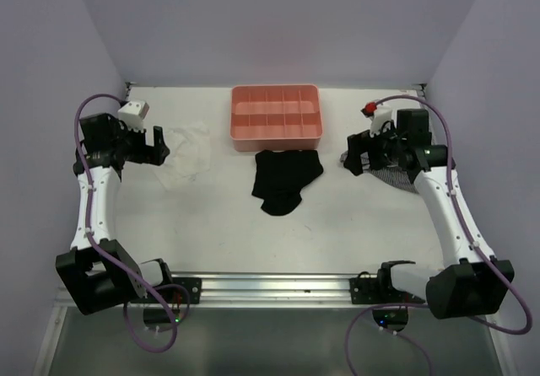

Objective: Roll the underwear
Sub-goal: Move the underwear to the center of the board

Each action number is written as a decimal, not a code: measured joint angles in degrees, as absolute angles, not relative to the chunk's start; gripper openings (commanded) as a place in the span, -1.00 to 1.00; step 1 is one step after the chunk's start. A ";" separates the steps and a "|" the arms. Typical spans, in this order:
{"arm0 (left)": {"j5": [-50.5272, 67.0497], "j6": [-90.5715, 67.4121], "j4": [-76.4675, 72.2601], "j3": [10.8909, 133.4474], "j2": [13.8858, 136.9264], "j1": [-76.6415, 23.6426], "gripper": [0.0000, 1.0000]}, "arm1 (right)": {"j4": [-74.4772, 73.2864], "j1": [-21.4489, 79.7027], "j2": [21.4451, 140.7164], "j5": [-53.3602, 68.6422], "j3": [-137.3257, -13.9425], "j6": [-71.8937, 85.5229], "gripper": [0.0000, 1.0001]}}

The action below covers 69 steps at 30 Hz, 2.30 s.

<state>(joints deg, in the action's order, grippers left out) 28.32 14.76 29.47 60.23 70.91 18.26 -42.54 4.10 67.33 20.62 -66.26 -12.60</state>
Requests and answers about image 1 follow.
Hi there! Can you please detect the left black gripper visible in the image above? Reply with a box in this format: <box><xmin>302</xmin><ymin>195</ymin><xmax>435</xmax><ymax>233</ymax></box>
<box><xmin>110</xmin><ymin>118</ymin><xmax>169</xmax><ymax>165</ymax></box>

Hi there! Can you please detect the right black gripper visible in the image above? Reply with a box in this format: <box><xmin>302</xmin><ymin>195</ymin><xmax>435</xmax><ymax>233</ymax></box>
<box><xmin>344</xmin><ymin>118</ymin><xmax>407</xmax><ymax>174</ymax></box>

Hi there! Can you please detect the black underwear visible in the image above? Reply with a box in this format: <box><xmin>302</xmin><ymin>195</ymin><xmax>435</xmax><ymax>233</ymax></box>
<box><xmin>251</xmin><ymin>150</ymin><xmax>324</xmax><ymax>217</ymax></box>

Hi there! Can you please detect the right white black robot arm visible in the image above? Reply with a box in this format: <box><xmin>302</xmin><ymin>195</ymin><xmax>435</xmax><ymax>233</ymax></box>
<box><xmin>343</xmin><ymin>103</ymin><xmax>515</xmax><ymax>320</ymax></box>

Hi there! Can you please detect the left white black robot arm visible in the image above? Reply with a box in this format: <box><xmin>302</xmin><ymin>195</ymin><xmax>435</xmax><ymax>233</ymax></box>
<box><xmin>56</xmin><ymin>113</ymin><xmax>176</xmax><ymax>315</ymax></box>

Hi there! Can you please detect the white underwear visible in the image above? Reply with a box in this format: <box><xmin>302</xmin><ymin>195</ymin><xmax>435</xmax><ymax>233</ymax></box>
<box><xmin>153</xmin><ymin>121</ymin><xmax>211</xmax><ymax>191</ymax></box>

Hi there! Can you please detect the grey striped underwear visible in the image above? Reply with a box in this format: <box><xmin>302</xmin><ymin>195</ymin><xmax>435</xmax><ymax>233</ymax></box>
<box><xmin>339</xmin><ymin>151</ymin><xmax>419</xmax><ymax>194</ymax></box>

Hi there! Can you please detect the pink divided plastic tray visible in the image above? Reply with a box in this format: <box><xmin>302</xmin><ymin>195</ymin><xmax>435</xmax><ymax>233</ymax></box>
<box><xmin>229</xmin><ymin>84</ymin><xmax>323</xmax><ymax>152</ymax></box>

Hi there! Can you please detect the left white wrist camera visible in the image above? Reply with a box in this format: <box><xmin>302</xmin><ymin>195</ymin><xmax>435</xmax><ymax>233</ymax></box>
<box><xmin>117</xmin><ymin>100</ymin><xmax>149</xmax><ymax>132</ymax></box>

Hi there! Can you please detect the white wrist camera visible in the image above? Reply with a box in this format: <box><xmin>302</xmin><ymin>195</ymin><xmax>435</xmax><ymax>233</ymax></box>
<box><xmin>361</xmin><ymin>102</ymin><xmax>392</xmax><ymax>137</ymax></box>
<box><xmin>117</xmin><ymin>100</ymin><xmax>149</xmax><ymax>132</ymax></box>

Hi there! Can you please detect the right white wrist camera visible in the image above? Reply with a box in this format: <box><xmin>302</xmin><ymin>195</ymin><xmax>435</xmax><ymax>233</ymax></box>
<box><xmin>361</xmin><ymin>102</ymin><xmax>392</xmax><ymax>137</ymax></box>

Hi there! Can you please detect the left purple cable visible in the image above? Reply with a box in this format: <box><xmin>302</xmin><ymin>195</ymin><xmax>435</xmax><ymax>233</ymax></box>
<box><xmin>73</xmin><ymin>94</ymin><xmax>190</xmax><ymax>354</ymax></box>

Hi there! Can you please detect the purple cable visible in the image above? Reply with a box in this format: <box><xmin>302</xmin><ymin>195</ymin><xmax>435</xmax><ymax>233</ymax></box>
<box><xmin>345</xmin><ymin>94</ymin><xmax>533</xmax><ymax>376</ymax></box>
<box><xmin>73</xmin><ymin>94</ymin><xmax>190</xmax><ymax>354</ymax></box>

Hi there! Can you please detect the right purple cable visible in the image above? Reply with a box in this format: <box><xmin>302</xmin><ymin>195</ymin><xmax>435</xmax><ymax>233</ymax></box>
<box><xmin>345</xmin><ymin>94</ymin><xmax>533</xmax><ymax>376</ymax></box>

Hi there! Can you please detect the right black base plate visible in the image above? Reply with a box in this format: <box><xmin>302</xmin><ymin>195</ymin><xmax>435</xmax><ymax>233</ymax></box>
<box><xmin>348</xmin><ymin>271</ymin><xmax>425</xmax><ymax>305</ymax></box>

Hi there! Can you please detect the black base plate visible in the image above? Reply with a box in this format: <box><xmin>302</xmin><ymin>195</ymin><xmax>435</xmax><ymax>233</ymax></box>
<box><xmin>348</xmin><ymin>271</ymin><xmax>425</xmax><ymax>305</ymax></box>
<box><xmin>166</xmin><ymin>276</ymin><xmax>203</xmax><ymax>304</ymax></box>

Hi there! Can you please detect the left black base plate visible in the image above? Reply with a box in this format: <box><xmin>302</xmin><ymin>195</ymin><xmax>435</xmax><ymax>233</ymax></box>
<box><xmin>166</xmin><ymin>276</ymin><xmax>203</xmax><ymax>304</ymax></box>

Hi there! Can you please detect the aluminium mounting rail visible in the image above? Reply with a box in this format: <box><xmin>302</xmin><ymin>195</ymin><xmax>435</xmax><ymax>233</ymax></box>
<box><xmin>52</xmin><ymin>271</ymin><xmax>499</xmax><ymax>309</ymax></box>

